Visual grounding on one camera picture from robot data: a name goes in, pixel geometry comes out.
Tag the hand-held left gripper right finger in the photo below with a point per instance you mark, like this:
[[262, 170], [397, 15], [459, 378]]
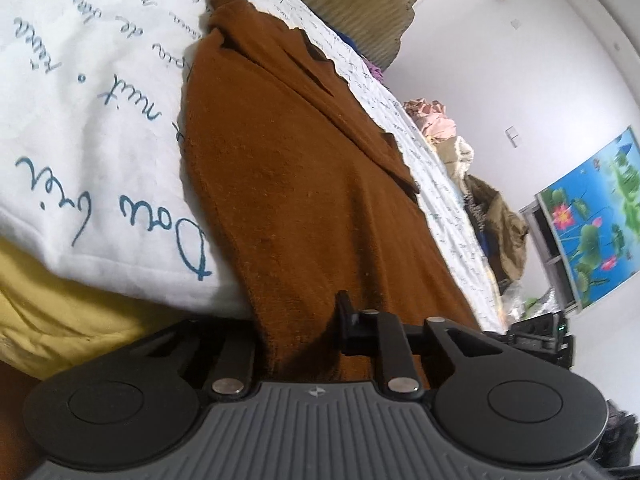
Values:
[[347, 321]]

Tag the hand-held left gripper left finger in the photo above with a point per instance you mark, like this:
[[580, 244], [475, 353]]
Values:
[[235, 350]]

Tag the brown knit sweater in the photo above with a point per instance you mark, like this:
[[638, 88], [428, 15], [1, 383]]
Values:
[[300, 185]]

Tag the pink clothes pile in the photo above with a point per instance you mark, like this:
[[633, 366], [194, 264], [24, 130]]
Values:
[[430, 117]]

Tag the clear plastic bag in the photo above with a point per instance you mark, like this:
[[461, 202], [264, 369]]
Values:
[[525, 302]]

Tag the grey shelf unit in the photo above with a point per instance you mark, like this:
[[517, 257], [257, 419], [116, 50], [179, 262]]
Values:
[[545, 240]]

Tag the olive brown jacket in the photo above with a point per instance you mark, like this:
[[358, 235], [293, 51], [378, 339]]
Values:
[[507, 230]]

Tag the dark cloth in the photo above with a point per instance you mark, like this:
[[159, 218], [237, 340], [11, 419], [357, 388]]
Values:
[[622, 435]]

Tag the lotus flower picture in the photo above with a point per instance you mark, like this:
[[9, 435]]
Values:
[[595, 220]]

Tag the black white patterned cloth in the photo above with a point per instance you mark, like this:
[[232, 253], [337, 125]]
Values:
[[475, 207]]

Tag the yellow bed sheet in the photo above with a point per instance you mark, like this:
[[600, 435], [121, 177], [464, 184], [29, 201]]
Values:
[[65, 310]]

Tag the purple cloth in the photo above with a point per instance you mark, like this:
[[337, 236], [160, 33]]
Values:
[[375, 71]]

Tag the white printed bedspread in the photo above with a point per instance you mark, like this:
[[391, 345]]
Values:
[[75, 110]]

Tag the olive padded headboard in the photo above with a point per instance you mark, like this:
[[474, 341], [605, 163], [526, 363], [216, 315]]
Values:
[[370, 10]]

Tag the white wall switch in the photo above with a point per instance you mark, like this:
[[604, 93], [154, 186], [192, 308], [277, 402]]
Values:
[[513, 136]]

